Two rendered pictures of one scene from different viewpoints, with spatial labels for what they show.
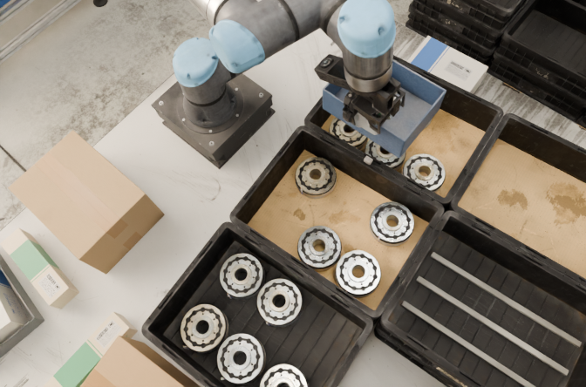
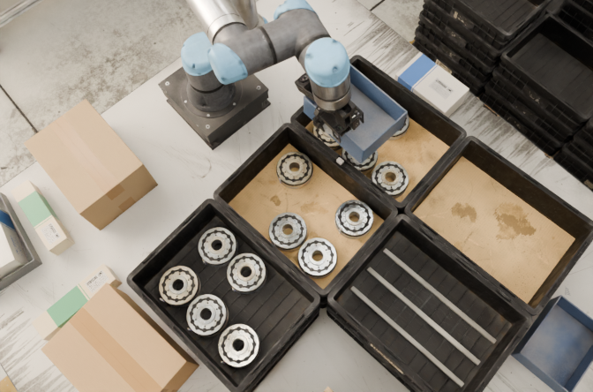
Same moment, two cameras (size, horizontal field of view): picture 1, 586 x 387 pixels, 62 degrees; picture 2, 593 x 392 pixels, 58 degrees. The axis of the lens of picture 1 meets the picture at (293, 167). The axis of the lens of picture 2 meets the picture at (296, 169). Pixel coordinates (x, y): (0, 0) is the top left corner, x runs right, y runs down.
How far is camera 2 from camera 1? 0.31 m
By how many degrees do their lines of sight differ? 2
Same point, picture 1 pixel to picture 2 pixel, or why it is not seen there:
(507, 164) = (465, 180)
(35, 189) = (47, 147)
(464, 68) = (446, 86)
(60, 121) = (70, 80)
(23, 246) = (30, 196)
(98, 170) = (104, 138)
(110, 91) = (121, 57)
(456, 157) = (422, 168)
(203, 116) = (203, 101)
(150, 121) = (155, 97)
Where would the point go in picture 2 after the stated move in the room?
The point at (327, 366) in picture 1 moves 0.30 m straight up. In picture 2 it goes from (279, 331) to (269, 313)
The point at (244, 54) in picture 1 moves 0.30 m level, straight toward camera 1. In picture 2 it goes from (231, 71) to (243, 234)
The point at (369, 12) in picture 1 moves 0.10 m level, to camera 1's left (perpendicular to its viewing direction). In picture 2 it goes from (328, 54) to (270, 56)
